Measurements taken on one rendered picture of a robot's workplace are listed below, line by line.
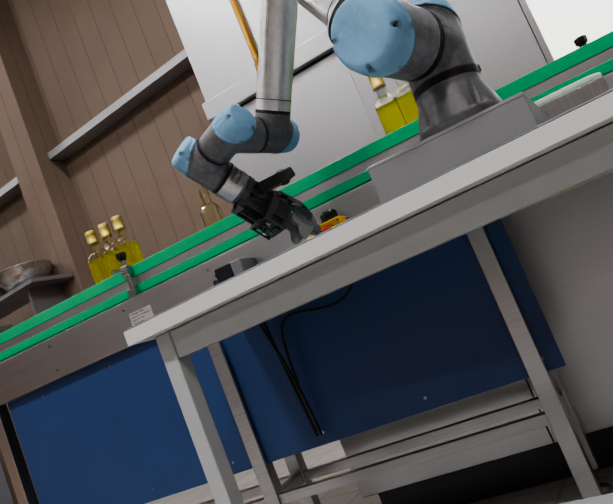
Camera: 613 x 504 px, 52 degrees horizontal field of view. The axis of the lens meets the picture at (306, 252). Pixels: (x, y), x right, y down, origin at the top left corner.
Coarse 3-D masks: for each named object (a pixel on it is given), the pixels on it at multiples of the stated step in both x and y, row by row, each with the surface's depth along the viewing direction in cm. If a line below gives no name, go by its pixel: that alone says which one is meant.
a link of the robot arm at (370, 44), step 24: (312, 0) 102; (336, 0) 97; (360, 0) 93; (384, 0) 91; (336, 24) 96; (360, 24) 94; (384, 24) 91; (408, 24) 93; (432, 24) 98; (336, 48) 97; (360, 48) 94; (384, 48) 92; (408, 48) 94; (432, 48) 98; (360, 72) 96; (384, 72) 96; (408, 72) 99
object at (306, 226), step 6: (294, 216) 138; (300, 216) 139; (312, 216) 140; (294, 222) 138; (300, 222) 139; (306, 222) 140; (312, 222) 140; (300, 228) 138; (306, 228) 139; (312, 228) 140; (318, 228) 141; (300, 234) 138; (306, 234) 139
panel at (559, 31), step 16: (528, 0) 162; (544, 0) 160; (560, 0) 159; (576, 0) 157; (592, 0) 156; (608, 0) 155; (544, 16) 160; (560, 16) 159; (576, 16) 157; (592, 16) 156; (608, 16) 155; (544, 32) 160; (560, 32) 159; (576, 32) 158; (592, 32) 156; (608, 32) 155; (560, 48) 159; (576, 48) 158
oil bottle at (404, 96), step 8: (400, 88) 160; (408, 88) 159; (400, 96) 160; (408, 96) 159; (400, 104) 160; (408, 104) 159; (416, 104) 158; (408, 112) 159; (416, 112) 158; (408, 120) 159
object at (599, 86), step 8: (600, 80) 114; (584, 88) 116; (592, 88) 115; (600, 88) 115; (608, 88) 114; (568, 96) 117; (576, 96) 116; (584, 96) 116; (592, 96) 115; (552, 104) 118; (560, 104) 117; (568, 104) 117; (576, 104) 116; (552, 112) 118; (560, 112) 117
